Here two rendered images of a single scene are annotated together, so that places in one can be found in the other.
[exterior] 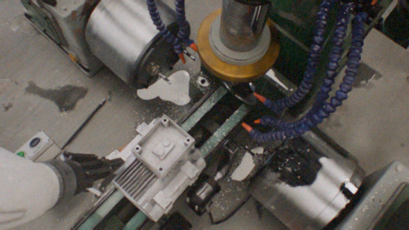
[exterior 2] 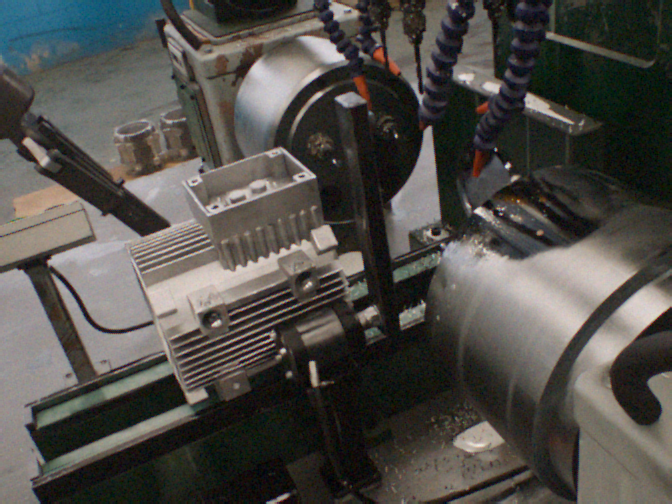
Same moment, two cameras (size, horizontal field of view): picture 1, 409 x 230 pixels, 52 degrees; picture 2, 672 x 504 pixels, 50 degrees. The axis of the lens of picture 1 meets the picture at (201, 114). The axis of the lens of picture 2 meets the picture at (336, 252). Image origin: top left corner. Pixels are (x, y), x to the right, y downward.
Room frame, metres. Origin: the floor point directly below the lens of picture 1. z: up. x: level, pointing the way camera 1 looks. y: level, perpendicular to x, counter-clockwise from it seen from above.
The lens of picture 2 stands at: (-0.25, -0.38, 1.47)
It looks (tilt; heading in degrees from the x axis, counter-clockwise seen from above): 32 degrees down; 35
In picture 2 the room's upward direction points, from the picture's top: 11 degrees counter-clockwise
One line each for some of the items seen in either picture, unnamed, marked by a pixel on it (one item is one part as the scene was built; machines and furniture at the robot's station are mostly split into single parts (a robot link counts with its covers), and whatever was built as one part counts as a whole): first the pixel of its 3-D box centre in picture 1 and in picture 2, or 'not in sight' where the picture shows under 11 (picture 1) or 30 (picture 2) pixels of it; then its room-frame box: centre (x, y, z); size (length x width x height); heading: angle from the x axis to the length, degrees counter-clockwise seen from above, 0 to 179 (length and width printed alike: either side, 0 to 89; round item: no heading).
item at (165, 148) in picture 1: (163, 148); (254, 207); (0.29, 0.09, 1.11); 0.12 x 0.11 x 0.07; 144
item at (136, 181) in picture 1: (154, 169); (240, 290); (0.25, 0.11, 1.02); 0.20 x 0.19 x 0.19; 144
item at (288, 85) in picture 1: (249, 77); (531, 207); (0.57, -0.13, 0.97); 0.30 x 0.11 x 0.34; 53
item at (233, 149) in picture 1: (225, 161); (369, 224); (0.26, -0.07, 1.12); 0.04 x 0.03 x 0.26; 143
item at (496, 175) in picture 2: (237, 85); (488, 194); (0.52, -0.09, 1.02); 0.15 x 0.02 x 0.15; 53
